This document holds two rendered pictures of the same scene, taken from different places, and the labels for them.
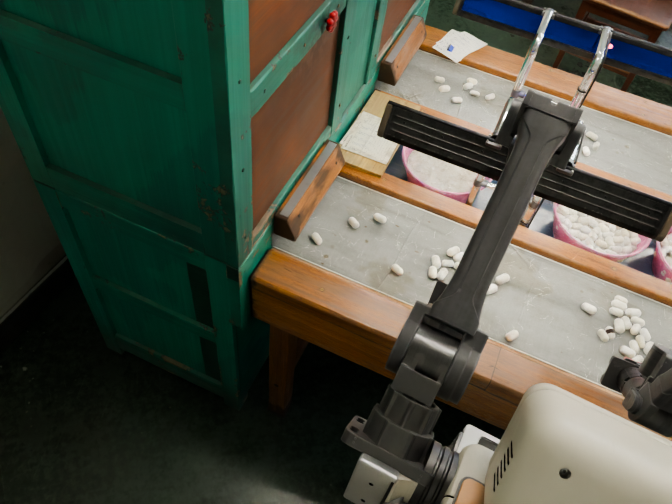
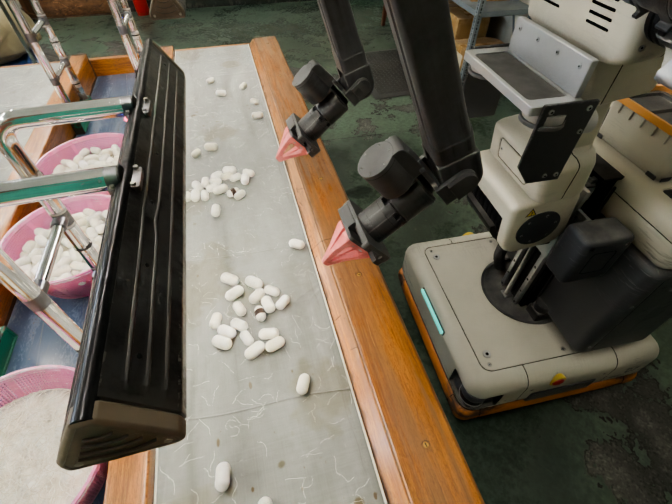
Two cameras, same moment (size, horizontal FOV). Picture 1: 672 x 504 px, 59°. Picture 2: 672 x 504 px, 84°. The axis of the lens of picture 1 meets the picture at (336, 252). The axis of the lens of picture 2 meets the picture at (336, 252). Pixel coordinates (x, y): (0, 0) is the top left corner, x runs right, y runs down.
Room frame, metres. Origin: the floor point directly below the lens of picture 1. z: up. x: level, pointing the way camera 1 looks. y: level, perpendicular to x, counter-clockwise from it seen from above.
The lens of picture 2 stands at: (0.95, 0.08, 1.33)
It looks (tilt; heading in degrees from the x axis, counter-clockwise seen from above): 48 degrees down; 238
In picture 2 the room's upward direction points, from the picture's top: straight up
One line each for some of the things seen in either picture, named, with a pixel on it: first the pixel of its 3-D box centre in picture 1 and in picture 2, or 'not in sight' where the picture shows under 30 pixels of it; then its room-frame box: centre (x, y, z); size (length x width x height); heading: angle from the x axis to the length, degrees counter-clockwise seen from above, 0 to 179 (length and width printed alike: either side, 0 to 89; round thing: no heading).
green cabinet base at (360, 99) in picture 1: (270, 167); not in sight; (1.46, 0.27, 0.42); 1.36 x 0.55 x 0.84; 163
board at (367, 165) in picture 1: (377, 131); not in sight; (1.32, -0.06, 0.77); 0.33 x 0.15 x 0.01; 163
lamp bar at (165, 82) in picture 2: (522, 163); (142, 164); (0.94, -0.35, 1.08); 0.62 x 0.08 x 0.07; 73
